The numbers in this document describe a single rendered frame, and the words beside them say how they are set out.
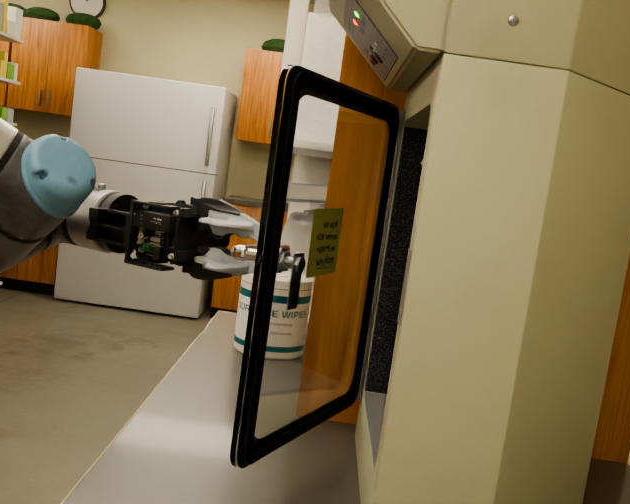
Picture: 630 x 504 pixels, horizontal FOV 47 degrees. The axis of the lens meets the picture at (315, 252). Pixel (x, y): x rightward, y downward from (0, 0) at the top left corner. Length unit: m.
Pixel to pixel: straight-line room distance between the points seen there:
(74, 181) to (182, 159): 4.89
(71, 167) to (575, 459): 0.61
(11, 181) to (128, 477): 0.34
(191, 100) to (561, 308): 5.05
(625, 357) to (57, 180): 0.79
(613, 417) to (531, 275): 0.50
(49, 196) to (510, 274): 0.44
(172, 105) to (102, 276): 1.42
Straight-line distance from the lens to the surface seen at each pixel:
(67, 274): 5.95
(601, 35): 0.73
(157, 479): 0.84
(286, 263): 0.72
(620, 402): 1.15
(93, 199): 0.89
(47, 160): 0.76
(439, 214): 0.66
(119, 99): 5.78
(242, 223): 0.80
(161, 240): 0.80
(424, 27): 0.66
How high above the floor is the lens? 1.30
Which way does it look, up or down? 7 degrees down
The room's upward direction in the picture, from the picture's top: 8 degrees clockwise
